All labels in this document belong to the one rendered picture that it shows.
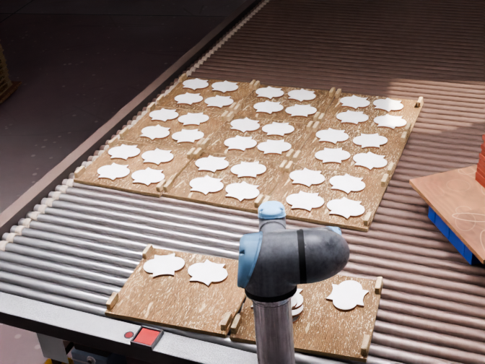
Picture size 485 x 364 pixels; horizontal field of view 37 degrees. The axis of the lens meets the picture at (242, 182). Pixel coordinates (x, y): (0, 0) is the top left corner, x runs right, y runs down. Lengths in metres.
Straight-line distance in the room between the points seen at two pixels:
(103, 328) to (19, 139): 3.48
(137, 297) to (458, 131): 1.63
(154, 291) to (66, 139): 3.22
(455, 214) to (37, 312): 1.42
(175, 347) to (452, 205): 1.05
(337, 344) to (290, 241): 0.71
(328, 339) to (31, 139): 3.83
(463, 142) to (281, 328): 1.79
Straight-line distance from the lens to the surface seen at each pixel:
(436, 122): 3.38
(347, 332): 2.22
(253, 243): 1.53
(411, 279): 2.45
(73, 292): 2.53
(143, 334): 2.29
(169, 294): 2.40
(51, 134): 5.65
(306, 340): 2.19
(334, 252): 1.55
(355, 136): 3.20
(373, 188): 2.84
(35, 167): 5.25
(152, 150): 3.21
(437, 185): 2.68
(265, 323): 1.61
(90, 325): 2.39
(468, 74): 3.86
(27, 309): 2.52
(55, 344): 2.51
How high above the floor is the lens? 2.47
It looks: 32 degrees down
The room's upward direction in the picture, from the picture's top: 5 degrees counter-clockwise
